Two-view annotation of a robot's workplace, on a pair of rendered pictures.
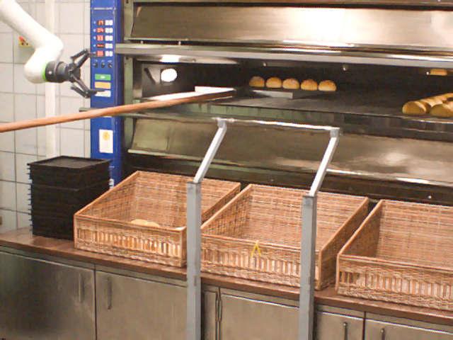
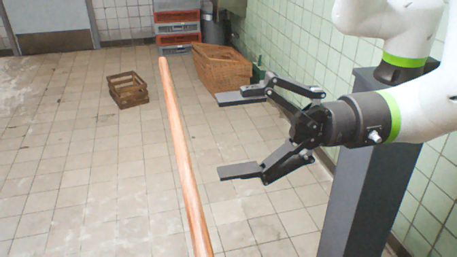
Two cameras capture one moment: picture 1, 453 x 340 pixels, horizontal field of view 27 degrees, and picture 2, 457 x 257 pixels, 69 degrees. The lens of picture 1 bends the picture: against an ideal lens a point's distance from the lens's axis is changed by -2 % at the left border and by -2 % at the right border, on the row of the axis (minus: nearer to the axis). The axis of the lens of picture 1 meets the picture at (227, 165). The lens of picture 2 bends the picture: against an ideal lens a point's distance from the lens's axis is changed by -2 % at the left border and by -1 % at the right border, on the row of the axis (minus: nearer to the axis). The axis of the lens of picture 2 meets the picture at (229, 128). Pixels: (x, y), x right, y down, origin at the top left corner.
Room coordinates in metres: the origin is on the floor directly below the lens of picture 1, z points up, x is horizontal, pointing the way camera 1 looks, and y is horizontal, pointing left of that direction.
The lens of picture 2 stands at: (4.09, 0.21, 1.63)
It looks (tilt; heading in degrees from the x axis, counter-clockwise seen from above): 32 degrees down; 135
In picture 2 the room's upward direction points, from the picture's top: straight up
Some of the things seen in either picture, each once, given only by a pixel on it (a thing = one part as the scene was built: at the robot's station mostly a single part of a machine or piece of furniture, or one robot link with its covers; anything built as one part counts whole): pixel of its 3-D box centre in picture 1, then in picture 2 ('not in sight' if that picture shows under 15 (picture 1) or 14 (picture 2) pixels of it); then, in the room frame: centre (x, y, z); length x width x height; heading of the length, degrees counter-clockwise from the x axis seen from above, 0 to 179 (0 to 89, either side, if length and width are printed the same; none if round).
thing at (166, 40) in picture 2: not in sight; (177, 35); (0.31, 2.96, 0.23); 0.60 x 0.40 x 0.16; 60
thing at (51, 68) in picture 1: (57, 71); (359, 121); (3.90, 0.71, 1.34); 0.12 x 0.06 x 0.09; 149
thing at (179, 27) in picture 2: not in sight; (176, 24); (0.30, 2.95, 0.38); 0.60 x 0.40 x 0.16; 58
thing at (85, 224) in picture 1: (158, 215); not in sight; (3.99, 0.30, 0.72); 0.56 x 0.49 x 0.28; 60
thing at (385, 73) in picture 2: not in sight; (416, 67); (3.80, 1.32, 1.23); 0.26 x 0.15 x 0.06; 56
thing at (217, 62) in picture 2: not in sight; (221, 58); (1.58, 2.57, 0.32); 0.56 x 0.49 x 0.28; 158
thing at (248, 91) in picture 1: (260, 89); not in sight; (4.79, -0.16, 1.20); 0.55 x 0.36 x 0.03; 59
